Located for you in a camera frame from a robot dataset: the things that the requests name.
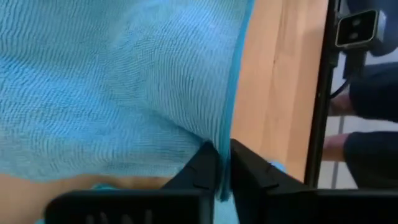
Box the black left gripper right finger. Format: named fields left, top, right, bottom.
left=230, top=139, right=398, bottom=224

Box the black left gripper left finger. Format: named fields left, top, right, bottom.
left=45, top=141, right=221, bottom=224

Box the light blue microfiber towel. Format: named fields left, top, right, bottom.
left=0, top=0, right=289, bottom=224

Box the person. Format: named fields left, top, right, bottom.
left=322, top=60, right=398, bottom=190

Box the black camera cable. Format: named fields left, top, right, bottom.
left=329, top=49, right=368, bottom=100

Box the small silver-black depth camera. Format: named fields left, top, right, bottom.
left=334, top=8, right=387, bottom=49

